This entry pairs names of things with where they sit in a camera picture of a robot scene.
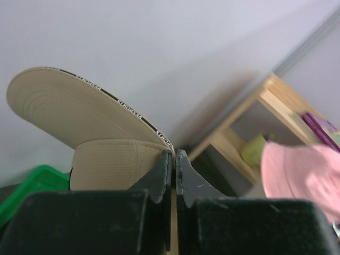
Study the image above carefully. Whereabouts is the purple treehouse book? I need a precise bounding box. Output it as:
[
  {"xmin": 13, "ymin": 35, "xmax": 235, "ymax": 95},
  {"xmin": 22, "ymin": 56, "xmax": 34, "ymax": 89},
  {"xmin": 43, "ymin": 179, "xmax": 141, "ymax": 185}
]
[{"xmin": 301, "ymin": 112, "xmax": 339, "ymax": 152}]

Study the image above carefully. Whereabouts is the pink bucket hat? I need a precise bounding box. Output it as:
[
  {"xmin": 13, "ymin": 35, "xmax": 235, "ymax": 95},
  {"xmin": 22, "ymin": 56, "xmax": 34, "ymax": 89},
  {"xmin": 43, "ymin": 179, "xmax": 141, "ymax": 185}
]
[{"xmin": 260, "ymin": 142, "xmax": 339, "ymax": 224}]

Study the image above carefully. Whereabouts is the green plastic tray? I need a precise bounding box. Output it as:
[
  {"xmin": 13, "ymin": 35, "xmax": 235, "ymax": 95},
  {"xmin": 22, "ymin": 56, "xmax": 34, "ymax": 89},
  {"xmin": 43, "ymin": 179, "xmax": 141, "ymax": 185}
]
[{"xmin": 1, "ymin": 165, "xmax": 70, "ymax": 230}]

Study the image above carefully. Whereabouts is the light green cup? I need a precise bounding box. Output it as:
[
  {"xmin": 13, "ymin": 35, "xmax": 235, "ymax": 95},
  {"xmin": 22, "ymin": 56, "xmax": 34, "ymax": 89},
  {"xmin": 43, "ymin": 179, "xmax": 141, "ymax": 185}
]
[{"xmin": 240, "ymin": 134, "xmax": 267, "ymax": 167}]

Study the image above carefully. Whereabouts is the beige cap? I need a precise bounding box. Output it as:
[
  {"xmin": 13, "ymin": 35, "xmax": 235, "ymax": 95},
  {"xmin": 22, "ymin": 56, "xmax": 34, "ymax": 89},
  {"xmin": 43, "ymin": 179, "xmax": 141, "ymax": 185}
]
[{"xmin": 6, "ymin": 67, "xmax": 174, "ymax": 191}]

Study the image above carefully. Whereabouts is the wooden shelf unit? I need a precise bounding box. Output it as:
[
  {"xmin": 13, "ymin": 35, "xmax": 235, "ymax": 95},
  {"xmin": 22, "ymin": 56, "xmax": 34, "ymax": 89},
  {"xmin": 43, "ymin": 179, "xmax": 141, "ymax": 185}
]
[{"xmin": 188, "ymin": 72, "xmax": 330, "ymax": 183}]

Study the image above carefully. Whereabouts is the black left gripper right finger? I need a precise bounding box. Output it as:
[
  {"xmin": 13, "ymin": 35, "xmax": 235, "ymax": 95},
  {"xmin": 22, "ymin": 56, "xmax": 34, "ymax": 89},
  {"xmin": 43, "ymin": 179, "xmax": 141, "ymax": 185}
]
[{"xmin": 175, "ymin": 150, "xmax": 339, "ymax": 254}]

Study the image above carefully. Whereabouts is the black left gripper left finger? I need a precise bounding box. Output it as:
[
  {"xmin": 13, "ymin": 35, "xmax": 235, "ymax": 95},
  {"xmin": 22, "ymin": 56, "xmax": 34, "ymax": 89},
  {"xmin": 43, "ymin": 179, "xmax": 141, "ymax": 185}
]
[{"xmin": 1, "ymin": 151, "xmax": 172, "ymax": 254}]

